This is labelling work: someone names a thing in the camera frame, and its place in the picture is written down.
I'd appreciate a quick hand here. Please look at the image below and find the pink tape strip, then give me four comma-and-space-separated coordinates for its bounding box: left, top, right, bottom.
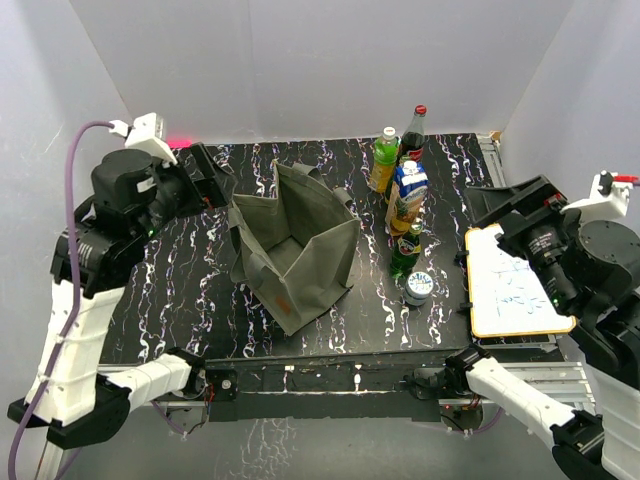
167, 137, 193, 149

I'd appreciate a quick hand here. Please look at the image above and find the whiteboard with orange frame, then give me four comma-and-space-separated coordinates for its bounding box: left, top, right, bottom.
465, 224, 576, 338

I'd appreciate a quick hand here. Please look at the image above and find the Coca-Cola glass bottle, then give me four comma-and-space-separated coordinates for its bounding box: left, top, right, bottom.
397, 104, 428, 165

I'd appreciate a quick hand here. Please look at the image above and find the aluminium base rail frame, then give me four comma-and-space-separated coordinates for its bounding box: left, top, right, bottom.
29, 344, 596, 480

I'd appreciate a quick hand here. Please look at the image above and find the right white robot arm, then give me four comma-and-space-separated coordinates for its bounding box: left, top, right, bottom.
444, 171, 639, 479

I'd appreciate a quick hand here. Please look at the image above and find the green Sprite plastic bottle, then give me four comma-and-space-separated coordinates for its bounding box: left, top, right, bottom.
368, 126, 399, 193

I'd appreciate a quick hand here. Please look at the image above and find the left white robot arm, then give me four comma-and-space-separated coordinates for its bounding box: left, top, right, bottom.
7, 143, 236, 450

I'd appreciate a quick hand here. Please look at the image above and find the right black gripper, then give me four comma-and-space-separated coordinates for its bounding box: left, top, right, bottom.
463, 174, 583, 313

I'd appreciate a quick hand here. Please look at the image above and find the blue white snack packet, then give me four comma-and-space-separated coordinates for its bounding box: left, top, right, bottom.
385, 160, 429, 237

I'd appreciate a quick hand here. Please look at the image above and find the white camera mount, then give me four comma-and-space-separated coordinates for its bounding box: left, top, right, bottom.
561, 170, 639, 222
109, 112, 177, 166

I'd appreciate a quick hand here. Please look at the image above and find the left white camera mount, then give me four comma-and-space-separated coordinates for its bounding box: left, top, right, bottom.
109, 112, 177, 166

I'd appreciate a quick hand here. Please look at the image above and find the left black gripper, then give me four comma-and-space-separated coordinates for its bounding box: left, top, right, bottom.
132, 142, 235, 243

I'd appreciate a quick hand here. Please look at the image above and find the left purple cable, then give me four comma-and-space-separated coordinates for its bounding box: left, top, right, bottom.
8, 120, 116, 480

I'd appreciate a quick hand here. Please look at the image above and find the grey-green canvas bag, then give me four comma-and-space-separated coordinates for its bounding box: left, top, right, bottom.
228, 163, 361, 336

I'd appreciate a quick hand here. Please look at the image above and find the small blue white can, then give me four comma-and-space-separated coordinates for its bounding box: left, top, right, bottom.
403, 271, 434, 307

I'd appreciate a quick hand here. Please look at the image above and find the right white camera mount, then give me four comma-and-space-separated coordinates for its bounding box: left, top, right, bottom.
561, 170, 639, 222

